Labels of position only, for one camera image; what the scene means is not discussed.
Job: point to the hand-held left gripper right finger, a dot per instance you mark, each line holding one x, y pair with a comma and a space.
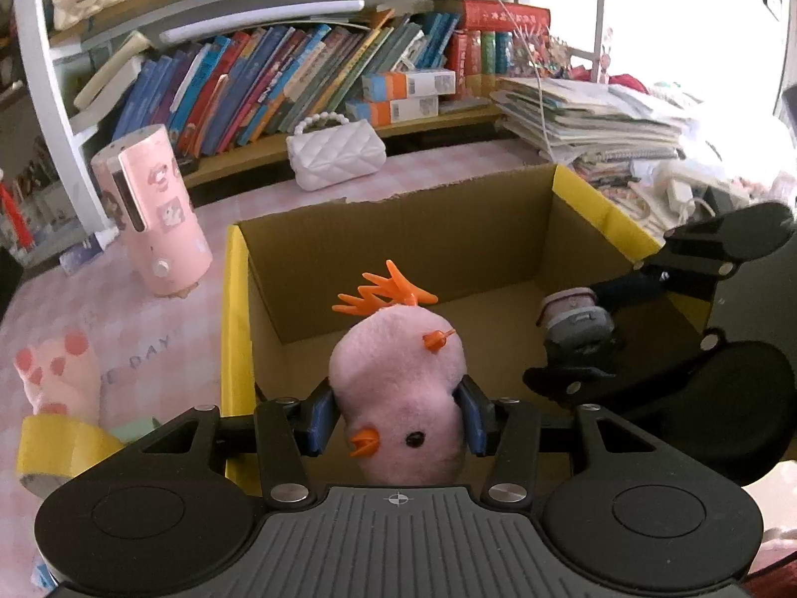
473, 418

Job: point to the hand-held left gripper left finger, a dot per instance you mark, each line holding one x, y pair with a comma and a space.
320, 418

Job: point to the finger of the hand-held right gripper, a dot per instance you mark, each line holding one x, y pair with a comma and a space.
579, 380
660, 280

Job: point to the small grey pink toy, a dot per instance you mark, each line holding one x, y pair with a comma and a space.
576, 317

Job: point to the pink chick plush toy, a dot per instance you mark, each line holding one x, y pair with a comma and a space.
398, 380

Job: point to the cardboard box with yellow edges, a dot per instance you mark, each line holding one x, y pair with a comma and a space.
436, 243

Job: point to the pink paw plush toy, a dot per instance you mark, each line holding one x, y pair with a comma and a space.
59, 374

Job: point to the white power strip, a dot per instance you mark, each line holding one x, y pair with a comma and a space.
678, 193

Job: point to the stack of papers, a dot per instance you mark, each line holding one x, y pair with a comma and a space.
591, 118

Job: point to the pink checked tablecloth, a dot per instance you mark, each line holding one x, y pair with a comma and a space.
124, 317

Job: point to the pink cylindrical container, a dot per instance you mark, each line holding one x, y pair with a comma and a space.
168, 224

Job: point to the yellow tape roll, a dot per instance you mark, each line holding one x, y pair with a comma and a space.
59, 448

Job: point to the white quilted purse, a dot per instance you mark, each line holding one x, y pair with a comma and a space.
336, 156

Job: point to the red boxed book set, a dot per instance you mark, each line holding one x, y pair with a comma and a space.
498, 18

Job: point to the orange white box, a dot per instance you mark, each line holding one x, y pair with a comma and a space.
408, 83
392, 111

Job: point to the row of colourful books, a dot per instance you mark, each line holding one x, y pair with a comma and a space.
249, 81

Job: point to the white flat book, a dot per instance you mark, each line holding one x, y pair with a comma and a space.
261, 15

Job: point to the white wooden bookshelf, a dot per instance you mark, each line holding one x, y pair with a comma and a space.
43, 99

